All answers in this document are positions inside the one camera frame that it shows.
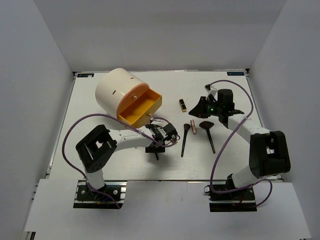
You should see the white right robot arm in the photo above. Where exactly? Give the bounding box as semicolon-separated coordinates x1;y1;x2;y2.
189;89;291;200

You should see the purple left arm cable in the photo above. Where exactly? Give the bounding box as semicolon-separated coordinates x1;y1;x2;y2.
61;113;181;210

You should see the blue table logo sticker left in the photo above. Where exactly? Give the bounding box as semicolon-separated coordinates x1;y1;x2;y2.
77;73;94;78

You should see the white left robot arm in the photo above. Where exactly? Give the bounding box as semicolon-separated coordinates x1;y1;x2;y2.
75;123;179;200

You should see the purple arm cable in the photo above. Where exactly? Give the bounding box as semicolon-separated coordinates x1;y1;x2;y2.
204;79;273;207
61;113;181;210

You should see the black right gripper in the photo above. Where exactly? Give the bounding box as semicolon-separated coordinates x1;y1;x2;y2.
189;96;223;119

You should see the black fan makeup brush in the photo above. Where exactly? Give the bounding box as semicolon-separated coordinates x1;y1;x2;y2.
199;121;216;154

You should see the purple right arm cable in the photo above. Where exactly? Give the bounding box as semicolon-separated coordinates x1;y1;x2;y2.
204;79;273;207

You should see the blue table logo sticker right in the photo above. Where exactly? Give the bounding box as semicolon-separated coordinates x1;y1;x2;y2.
226;71;245;76

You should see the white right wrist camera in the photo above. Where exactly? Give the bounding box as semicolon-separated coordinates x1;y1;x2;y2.
204;84;218;102

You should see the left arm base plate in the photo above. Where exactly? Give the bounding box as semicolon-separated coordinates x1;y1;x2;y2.
73;180;127;210

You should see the blue table logo sticker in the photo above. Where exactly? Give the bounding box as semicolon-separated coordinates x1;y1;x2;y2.
226;71;245;76
77;73;94;78

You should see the rose gold lipstick tube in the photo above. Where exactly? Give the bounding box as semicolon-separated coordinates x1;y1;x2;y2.
190;119;197;135

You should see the black gold square lipstick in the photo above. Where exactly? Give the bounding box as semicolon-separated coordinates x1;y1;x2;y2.
178;99;187;113

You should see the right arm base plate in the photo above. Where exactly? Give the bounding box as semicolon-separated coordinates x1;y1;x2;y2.
203;185;257;213

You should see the cream round drawer organizer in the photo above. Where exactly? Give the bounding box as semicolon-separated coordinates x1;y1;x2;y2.
95;68;163;128

